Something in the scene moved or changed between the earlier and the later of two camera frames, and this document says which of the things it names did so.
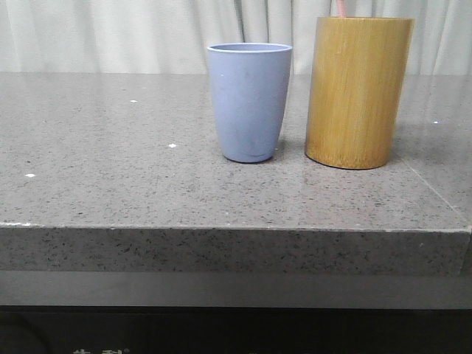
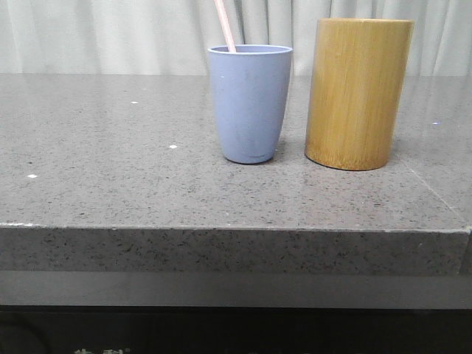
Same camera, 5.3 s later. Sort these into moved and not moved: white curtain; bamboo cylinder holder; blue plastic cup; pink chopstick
Moved: pink chopstick
Not moved: bamboo cylinder holder; blue plastic cup; white curtain
